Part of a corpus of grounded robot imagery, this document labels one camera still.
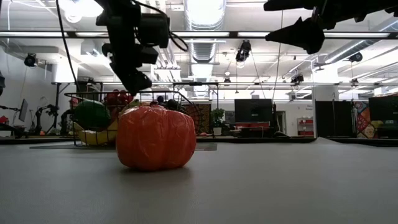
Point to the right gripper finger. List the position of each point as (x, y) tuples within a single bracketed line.
[(304, 35), (292, 4)]

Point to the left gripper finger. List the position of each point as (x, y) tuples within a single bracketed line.
[(132, 81)]

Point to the purple grapes bunch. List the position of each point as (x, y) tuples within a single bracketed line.
[(116, 99)]

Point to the black grapes bunch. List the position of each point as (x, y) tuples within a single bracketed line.
[(172, 104)]

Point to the green lime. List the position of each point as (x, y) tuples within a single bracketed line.
[(91, 115)]

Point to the yellow banana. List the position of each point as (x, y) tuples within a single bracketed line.
[(96, 137)]

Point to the monitor on arm mount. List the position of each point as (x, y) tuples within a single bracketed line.
[(23, 110)]

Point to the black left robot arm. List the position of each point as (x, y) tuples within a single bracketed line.
[(118, 9)]

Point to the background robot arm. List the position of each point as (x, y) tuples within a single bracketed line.
[(38, 118)]

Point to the black ceiling spotlight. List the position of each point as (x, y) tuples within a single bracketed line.
[(297, 78), (244, 49), (30, 60), (356, 57)]

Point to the black overhead beam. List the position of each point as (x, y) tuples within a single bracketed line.
[(233, 34)]

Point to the dark patterned panel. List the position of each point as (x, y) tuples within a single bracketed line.
[(196, 118)]

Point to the black partition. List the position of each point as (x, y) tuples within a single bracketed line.
[(334, 118)]

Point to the black tv screen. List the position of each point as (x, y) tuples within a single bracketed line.
[(253, 110)]

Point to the red shelf unit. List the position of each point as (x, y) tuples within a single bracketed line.
[(305, 127)]

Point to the plant in white pot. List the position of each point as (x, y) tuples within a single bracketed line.
[(217, 116)]

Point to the colourful patterned panel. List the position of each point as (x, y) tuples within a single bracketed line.
[(365, 121)]

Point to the grey table mat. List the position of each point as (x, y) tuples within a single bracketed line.
[(280, 186)]

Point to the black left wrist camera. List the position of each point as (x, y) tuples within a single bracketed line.
[(154, 31)]

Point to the silver ventilation duct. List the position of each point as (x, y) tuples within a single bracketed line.
[(357, 46), (203, 49)]

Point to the black rack frame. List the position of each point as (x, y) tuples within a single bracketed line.
[(196, 83)]

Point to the black aluminium table frame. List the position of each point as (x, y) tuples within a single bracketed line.
[(264, 140)]

